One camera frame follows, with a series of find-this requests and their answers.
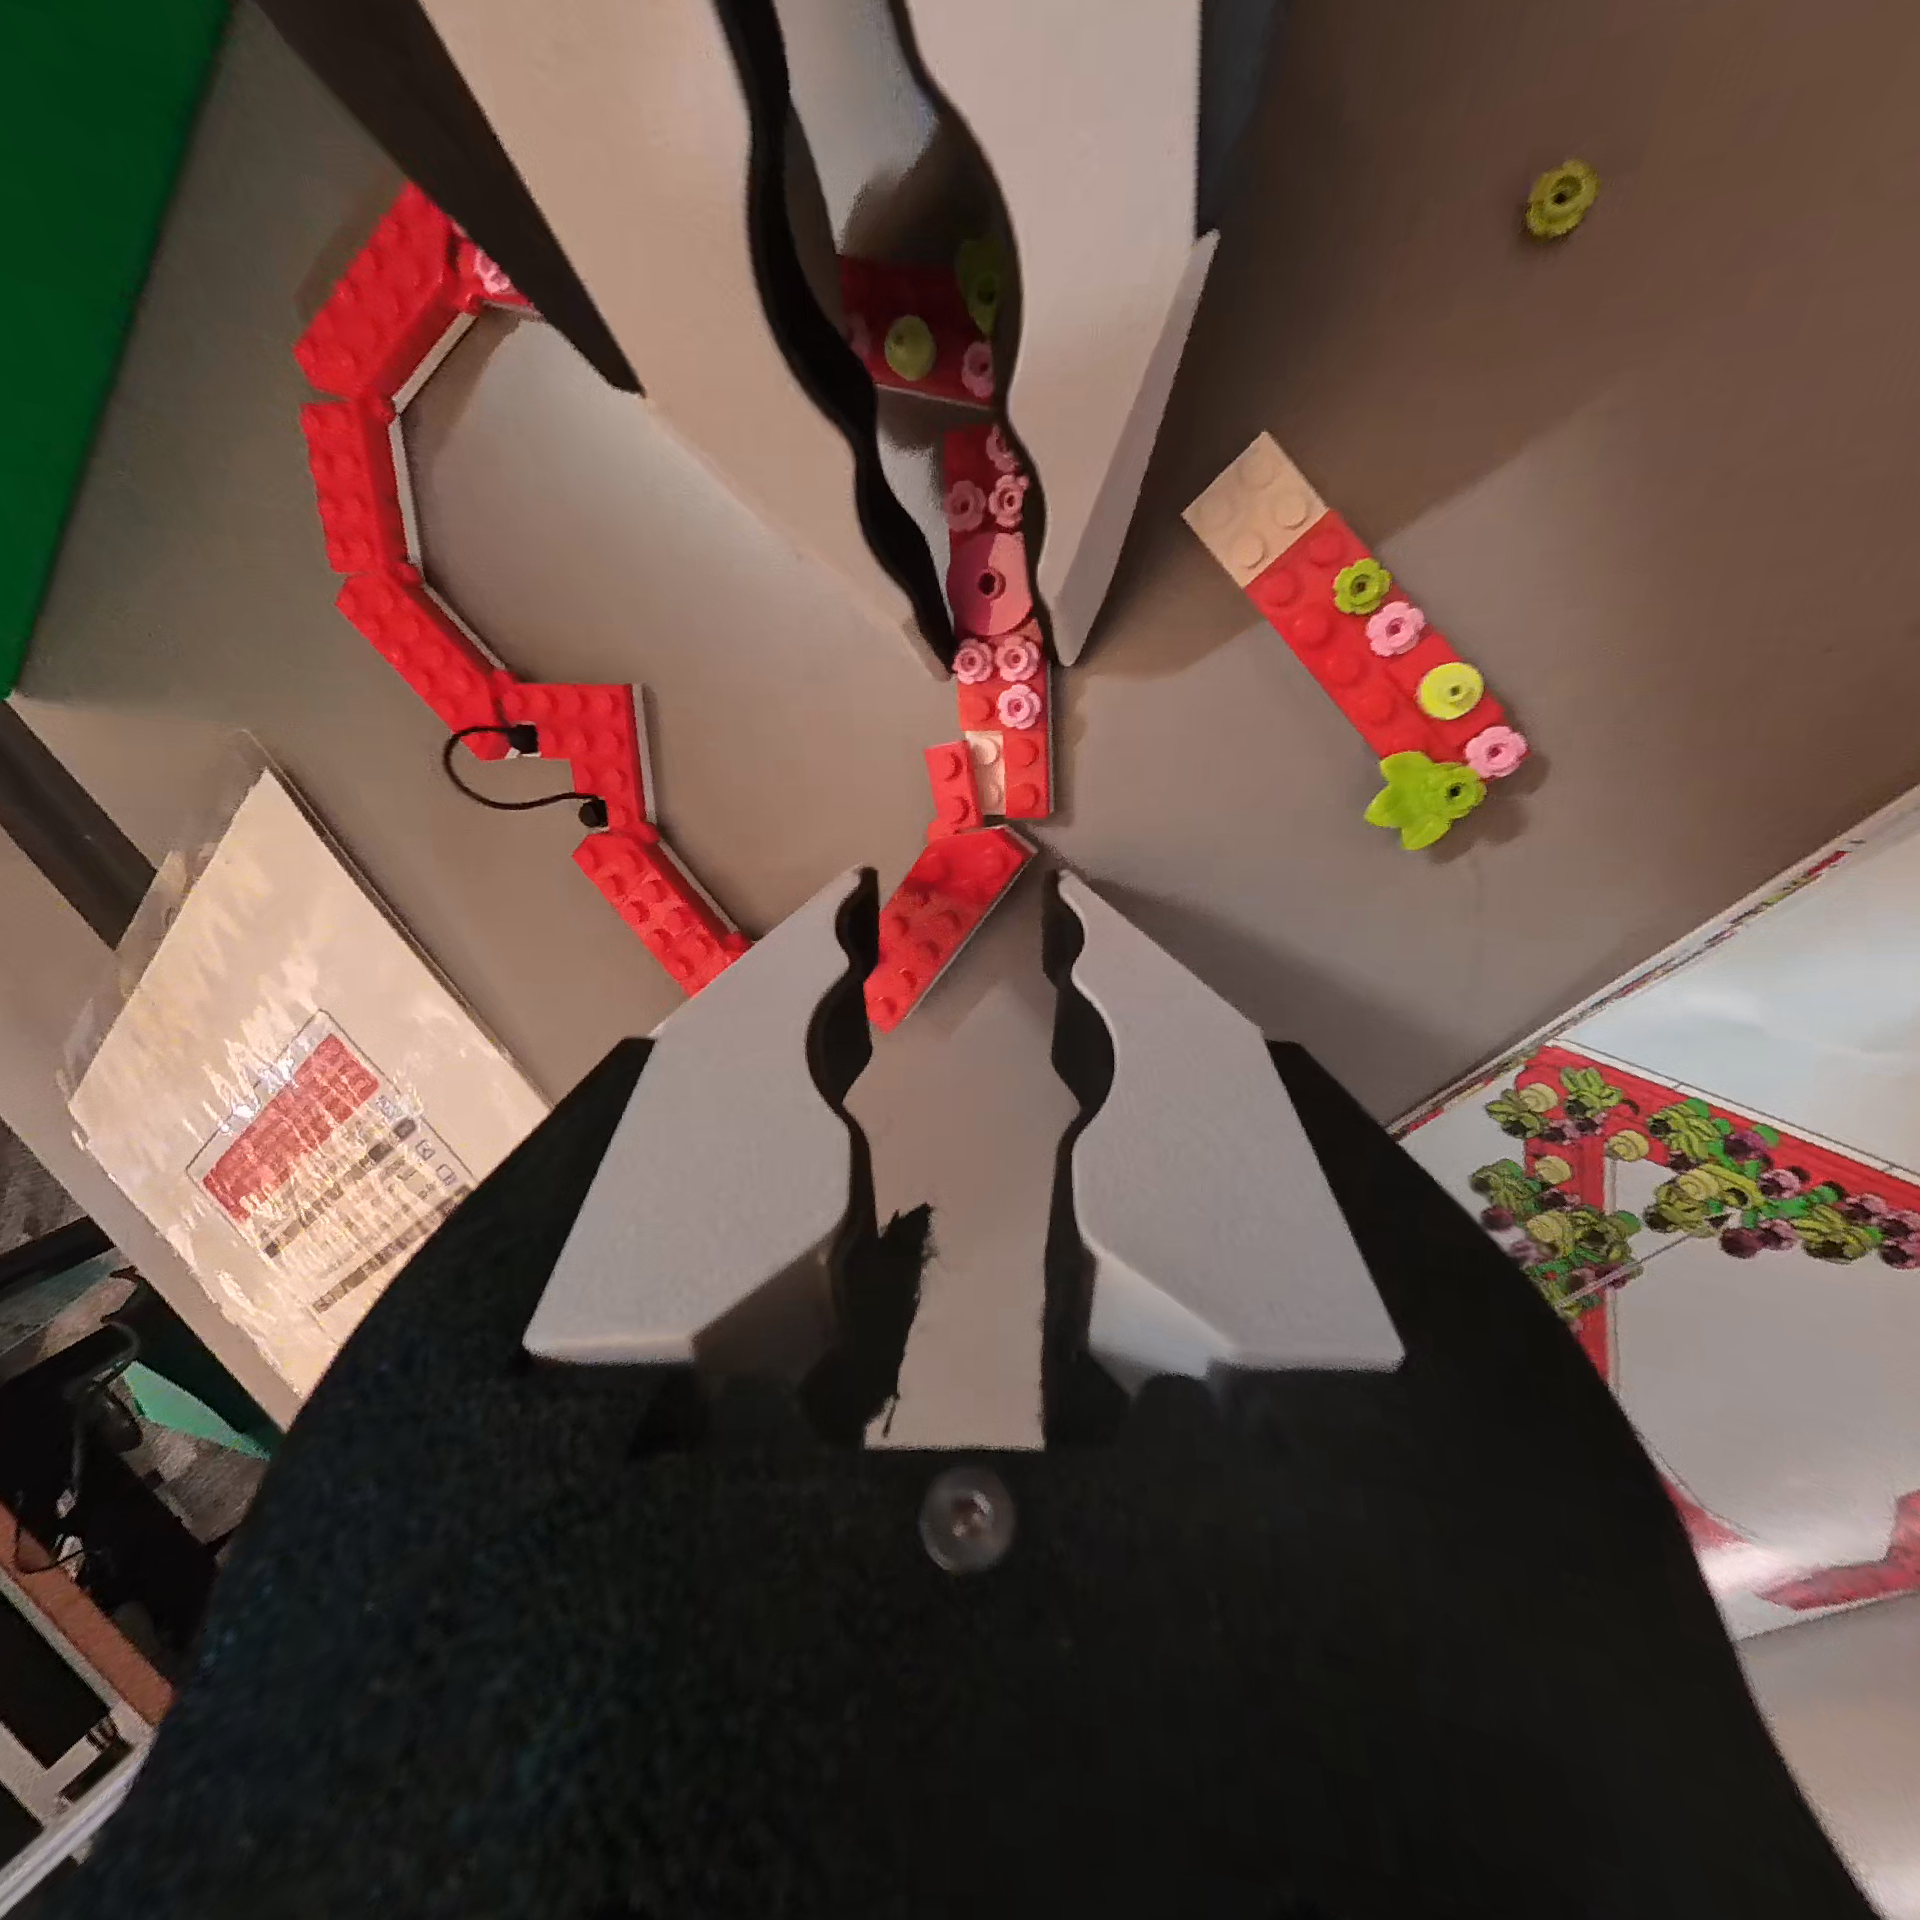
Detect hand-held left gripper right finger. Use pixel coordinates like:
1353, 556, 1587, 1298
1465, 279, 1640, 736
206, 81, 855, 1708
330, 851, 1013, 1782
1046, 876, 1406, 1380

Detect red lego strip white end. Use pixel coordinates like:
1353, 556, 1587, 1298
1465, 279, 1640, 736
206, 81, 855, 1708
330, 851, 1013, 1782
1182, 432, 1535, 855

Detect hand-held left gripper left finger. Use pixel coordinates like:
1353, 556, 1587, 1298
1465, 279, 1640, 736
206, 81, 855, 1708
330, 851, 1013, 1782
521, 867, 883, 1369

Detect black office chair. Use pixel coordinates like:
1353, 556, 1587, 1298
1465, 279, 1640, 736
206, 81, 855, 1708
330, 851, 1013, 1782
0, 1222, 288, 1591

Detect open lego instruction booklet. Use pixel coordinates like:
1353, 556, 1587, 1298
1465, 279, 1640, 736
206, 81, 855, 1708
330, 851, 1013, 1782
1386, 781, 1920, 1645

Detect clear bag with paper sheet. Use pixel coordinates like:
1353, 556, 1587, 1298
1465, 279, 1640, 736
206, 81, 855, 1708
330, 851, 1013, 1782
60, 727, 556, 1404

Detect black lego string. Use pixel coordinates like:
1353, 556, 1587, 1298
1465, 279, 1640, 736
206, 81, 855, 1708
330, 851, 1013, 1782
443, 724, 611, 830

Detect green plastic bin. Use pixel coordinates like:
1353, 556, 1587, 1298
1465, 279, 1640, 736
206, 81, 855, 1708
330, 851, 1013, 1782
0, 0, 234, 695

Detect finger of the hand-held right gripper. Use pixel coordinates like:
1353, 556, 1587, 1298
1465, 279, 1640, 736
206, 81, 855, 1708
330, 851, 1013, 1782
898, 0, 1219, 669
254, 0, 956, 634

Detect red lego heart frame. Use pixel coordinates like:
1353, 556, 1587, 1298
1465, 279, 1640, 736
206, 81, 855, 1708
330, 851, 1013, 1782
291, 181, 1039, 1037

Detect red lego section pink flowers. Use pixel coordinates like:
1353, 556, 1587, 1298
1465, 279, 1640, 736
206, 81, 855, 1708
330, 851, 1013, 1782
831, 254, 1059, 834

